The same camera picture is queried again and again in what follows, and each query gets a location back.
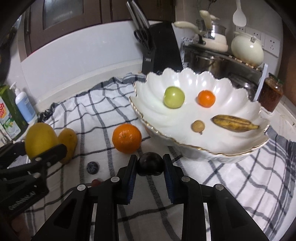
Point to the checkered white-grey kitchen towel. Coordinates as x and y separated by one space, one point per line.
263 183

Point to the metal corner shelf rack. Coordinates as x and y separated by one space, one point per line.
233 65

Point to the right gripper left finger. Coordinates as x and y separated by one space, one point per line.
117 190

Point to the steel pot lid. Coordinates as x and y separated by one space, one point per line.
239 81

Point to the yellow-brown mango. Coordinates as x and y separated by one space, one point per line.
69 138

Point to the white wall power outlets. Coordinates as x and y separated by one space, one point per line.
269 43

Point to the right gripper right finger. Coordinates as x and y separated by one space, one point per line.
184 190

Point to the dark purple plum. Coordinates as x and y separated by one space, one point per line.
150 164

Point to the blue pump soap bottle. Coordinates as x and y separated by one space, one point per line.
24 105

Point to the dark wooden cabinet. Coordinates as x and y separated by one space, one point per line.
46 21

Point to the small brown longan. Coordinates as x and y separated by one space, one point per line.
198 126

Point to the small dark grape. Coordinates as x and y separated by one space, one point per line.
92 168

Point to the large stainless steel pot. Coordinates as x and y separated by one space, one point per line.
203 60

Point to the white scalloped ceramic bowl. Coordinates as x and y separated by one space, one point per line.
172 126

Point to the cream ceramic casserole pot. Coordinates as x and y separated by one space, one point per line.
247 48

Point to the green apple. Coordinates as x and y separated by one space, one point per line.
174 97

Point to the small orange mandarin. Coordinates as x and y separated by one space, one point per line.
206 98

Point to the brown-red date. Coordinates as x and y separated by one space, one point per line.
95 183

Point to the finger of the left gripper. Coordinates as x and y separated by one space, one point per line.
48 158
10 152

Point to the steel knife handles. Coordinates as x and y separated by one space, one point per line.
137 15

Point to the brown wooden cutting board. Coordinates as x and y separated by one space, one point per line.
287 66

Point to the large orange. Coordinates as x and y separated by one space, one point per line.
127 138

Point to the green dish soap bottle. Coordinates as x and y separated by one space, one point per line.
11 118

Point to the glass jar of sauce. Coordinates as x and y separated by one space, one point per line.
271 93

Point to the black knife block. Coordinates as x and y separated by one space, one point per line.
163 50

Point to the overripe yellow-brown banana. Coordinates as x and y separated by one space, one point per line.
233 123

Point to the black-handled scissors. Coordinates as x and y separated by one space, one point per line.
144 37

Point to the yellow lemon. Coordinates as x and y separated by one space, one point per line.
40 138

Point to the cream saucepan with handle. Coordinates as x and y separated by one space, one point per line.
219 44

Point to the white rice spoon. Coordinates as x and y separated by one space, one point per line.
239 18

